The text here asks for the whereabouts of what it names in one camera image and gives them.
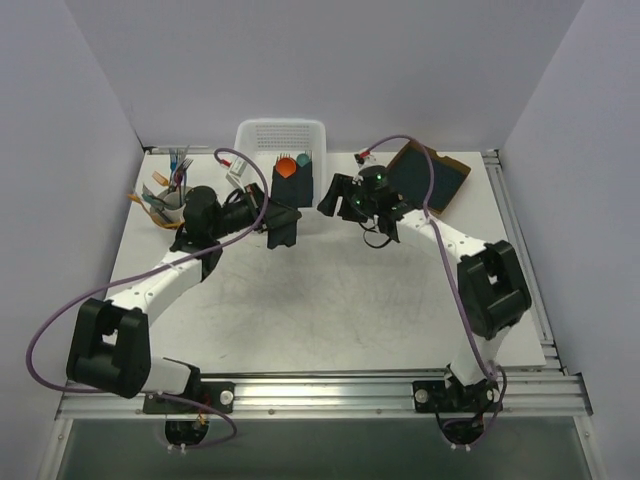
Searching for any aluminium frame rail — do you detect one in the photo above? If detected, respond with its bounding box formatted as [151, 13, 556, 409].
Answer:
[54, 372, 594, 419]

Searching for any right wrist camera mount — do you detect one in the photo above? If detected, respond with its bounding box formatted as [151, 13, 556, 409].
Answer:
[354, 151, 378, 169]

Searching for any gold fork green handle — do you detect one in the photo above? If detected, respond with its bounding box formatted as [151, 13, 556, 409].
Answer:
[277, 152, 295, 161]

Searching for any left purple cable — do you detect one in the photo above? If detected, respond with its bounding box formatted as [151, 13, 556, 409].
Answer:
[24, 147, 274, 449]

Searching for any silver metal fork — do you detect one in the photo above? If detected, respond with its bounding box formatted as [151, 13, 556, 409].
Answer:
[168, 146, 193, 192]

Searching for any orange plastic fork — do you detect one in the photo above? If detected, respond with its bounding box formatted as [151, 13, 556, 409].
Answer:
[152, 171, 170, 187]

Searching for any brown cardboard napkin box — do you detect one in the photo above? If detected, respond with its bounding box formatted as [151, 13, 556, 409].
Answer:
[387, 142, 471, 215]

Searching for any white perforated plastic basket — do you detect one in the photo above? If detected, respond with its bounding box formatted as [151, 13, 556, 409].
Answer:
[234, 118, 328, 208]

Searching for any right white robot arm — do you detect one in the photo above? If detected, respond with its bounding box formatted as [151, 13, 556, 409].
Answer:
[318, 165, 532, 409]

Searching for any dark rolled napkin bundle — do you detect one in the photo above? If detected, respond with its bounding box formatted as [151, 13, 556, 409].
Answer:
[296, 160, 314, 208]

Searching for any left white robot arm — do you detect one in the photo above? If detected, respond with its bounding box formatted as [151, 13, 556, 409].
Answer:
[66, 183, 269, 411]

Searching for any white utensil holder cup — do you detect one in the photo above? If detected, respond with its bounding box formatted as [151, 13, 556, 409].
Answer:
[141, 187, 185, 230]

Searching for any orange plastic spoon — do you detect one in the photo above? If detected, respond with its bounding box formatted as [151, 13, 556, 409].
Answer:
[275, 157, 297, 179]

